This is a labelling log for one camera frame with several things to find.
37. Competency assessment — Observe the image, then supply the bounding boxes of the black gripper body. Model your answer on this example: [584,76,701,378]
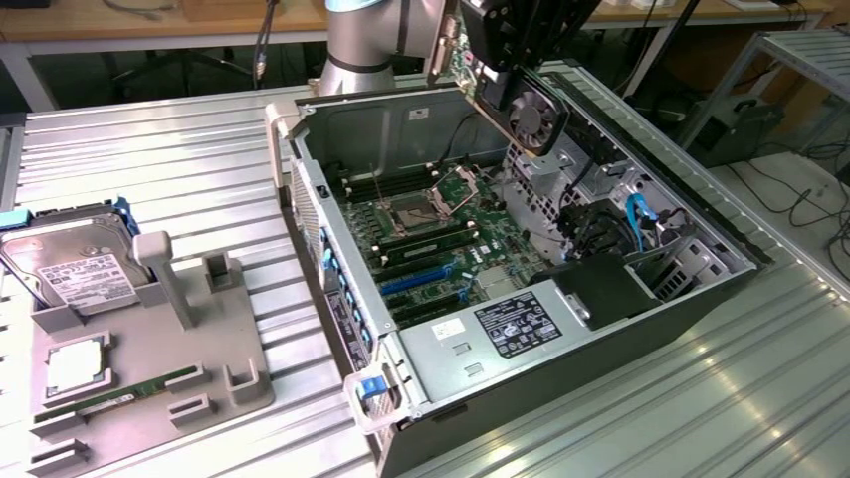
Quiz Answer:
[457,0,600,72]

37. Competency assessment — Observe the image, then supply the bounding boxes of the graphics card with black fan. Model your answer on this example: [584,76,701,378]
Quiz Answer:
[425,14,572,159]

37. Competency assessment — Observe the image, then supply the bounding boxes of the silver metal disk bay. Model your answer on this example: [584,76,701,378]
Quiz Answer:
[501,142,640,250]

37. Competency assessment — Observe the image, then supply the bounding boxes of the metal socket cover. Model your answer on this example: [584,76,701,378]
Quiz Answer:
[425,165,484,209]

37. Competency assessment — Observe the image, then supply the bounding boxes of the black RAM slot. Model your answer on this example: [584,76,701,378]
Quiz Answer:
[344,177,444,204]
[340,170,436,194]
[370,222,476,252]

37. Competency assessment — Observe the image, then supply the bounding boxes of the thin metal locking lever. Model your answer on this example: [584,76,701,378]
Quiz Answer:
[369,162,389,203]

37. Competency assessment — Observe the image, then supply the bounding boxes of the CPU socket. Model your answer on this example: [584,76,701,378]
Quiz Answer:
[382,195,433,234]

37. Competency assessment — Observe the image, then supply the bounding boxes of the green motherboard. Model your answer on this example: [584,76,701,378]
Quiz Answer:
[334,157,567,326]

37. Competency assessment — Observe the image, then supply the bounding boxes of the installed RAM stick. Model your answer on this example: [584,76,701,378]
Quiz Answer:
[380,226,480,264]

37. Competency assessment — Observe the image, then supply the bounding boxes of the black chair base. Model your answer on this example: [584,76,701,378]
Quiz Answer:
[108,48,261,97]

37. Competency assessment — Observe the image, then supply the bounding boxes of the blue expansion slot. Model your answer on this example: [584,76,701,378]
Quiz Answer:
[376,265,453,299]

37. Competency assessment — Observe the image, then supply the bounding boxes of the black fan shroud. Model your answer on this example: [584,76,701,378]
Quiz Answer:
[528,252,667,334]

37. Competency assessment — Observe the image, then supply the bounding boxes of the black expansion slot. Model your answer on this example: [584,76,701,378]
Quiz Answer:
[386,291,466,323]

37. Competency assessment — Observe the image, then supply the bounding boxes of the grey power supply with label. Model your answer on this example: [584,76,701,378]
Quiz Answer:
[396,278,593,405]

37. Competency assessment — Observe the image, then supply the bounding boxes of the blue disk carrier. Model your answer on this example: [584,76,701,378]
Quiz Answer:
[0,195,145,241]

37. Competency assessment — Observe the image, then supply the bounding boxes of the open black PC case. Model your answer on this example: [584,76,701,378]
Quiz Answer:
[264,58,775,478]

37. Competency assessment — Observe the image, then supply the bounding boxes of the hard disk with white label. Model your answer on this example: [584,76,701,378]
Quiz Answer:
[0,215,154,309]

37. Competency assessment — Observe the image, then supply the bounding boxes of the grey parts rack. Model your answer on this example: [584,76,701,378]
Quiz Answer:
[23,230,277,475]

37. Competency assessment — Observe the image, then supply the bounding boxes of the CPU with silver lid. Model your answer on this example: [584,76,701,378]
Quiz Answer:
[43,340,109,393]

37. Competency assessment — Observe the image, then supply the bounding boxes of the green RAM stick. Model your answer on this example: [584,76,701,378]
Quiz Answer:
[31,364,204,418]

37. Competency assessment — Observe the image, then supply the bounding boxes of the thin black wire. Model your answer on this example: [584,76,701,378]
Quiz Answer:
[441,110,480,161]

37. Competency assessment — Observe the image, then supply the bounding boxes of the grey hanging cable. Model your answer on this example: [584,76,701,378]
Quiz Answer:
[253,0,281,80]

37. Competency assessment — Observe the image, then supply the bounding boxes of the black box with handle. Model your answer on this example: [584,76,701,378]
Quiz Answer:
[689,98,792,169]

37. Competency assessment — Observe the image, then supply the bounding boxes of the black wire bundle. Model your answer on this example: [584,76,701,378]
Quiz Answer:
[559,197,632,261]

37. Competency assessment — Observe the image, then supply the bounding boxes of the blue data wire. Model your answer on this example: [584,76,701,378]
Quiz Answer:
[621,192,657,256]

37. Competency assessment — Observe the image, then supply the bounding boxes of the grey metal shelf frame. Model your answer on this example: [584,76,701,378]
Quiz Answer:
[675,29,850,168]

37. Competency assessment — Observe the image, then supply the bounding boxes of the black floor cables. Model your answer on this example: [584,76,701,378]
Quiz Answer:
[725,141,850,253]

